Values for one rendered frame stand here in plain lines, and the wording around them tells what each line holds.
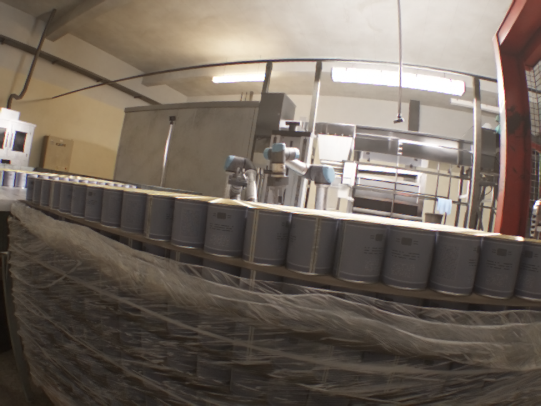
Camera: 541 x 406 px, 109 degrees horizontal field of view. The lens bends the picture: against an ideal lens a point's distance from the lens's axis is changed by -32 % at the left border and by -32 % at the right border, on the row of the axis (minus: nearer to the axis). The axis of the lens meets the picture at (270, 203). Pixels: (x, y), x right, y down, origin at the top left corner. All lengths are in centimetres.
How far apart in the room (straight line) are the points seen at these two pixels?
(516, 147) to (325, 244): 105
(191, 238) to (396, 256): 30
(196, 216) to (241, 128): 313
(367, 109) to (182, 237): 892
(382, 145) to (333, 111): 589
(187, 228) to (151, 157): 393
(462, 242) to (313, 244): 19
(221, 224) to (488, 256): 38
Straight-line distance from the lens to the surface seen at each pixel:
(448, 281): 39
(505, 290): 42
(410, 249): 37
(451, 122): 945
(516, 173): 127
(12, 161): 632
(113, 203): 60
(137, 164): 457
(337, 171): 359
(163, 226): 50
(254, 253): 40
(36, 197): 96
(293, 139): 236
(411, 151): 354
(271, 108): 320
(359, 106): 928
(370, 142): 353
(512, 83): 139
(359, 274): 37
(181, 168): 395
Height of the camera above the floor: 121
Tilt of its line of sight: 1 degrees down
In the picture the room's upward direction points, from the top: 9 degrees clockwise
